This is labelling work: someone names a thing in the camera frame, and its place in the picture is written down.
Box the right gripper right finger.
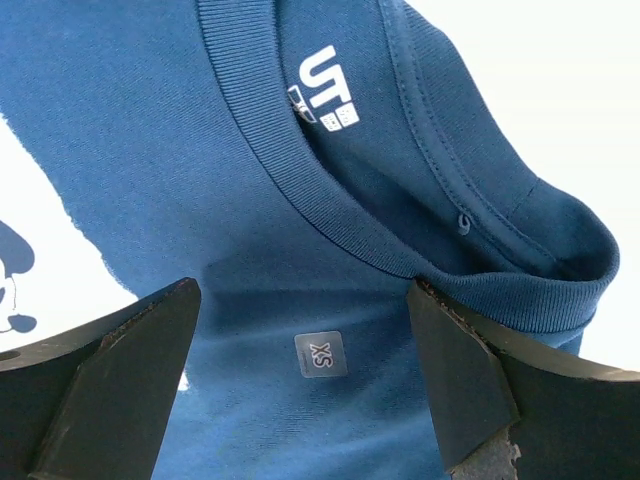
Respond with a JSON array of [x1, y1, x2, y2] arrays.
[[407, 280, 639, 480]]

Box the blue mickey t-shirt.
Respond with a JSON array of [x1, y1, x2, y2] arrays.
[[1, 1, 619, 479]]

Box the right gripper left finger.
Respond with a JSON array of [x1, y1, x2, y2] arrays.
[[1, 278, 201, 480]]

